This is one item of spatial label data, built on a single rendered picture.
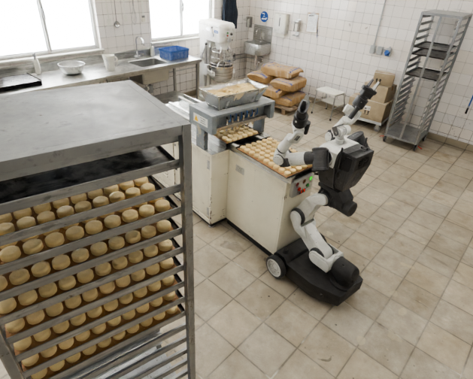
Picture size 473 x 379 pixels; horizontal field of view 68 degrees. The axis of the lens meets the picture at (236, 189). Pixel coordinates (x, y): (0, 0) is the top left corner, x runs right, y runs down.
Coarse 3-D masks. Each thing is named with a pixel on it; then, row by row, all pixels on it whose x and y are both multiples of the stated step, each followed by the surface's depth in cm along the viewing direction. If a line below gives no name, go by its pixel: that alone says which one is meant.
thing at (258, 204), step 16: (240, 160) 300; (240, 176) 307; (256, 176) 289; (272, 176) 275; (240, 192) 315; (256, 192) 296; (272, 192) 281; (288, 192) 271; (304, 192) 287; (240, 208) 323; (256, 208) 304; (272, 208) 287; (288, 208) 283; (240, 224) 332; (256, 224) 311; (272, 224) 294; (288, 224) 294; (256, 240) 320; (272, 240) 301; (288, 240) 307
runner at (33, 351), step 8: (168, 288) 134; (176, 288) 137; (152, 296) 131; (160, 296) 134; (136, 304) 128; (144, 304) 131; (120, 312) 126; (96, 320) 121; (104, 320) 123; (80, 328) 118; (88, 328) 120; (64, 336) 116; (72, 336) 118; (48, 344) 114; (24, 352) 110; (32, 352) 111
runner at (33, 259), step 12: (156, 216) 114; (168, 216) 117; (120, 228) 108; (132, 228) 111; (84, 240) 103; (96, 240) 105; (48, 252) 98; (60, 252) 100; (12, 264) 93; (24, 264) 95
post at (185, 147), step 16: (192, 176) 111; (192, 192) 114; (192, 208) 117; (192, 224) 121; (192, 240) 125; (192, 256) 129; (192, 272) 133; (192, 288) 138; (192, 304) 143; (192, 320) 148; (192, 336) 154; (192, 352) 160; (192, 368) 167
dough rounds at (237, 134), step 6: (240, 126) 333; (246, 126) 331; (222, 132) 317; (228, 132) 322; (234, 132) 323; (240, 132) 318; (246, 132) 321; (252, 132) 323; (258, 132) 326; (222, 138) 308; (228, 138) 306; (234, 138) 307; (240, 138) 311
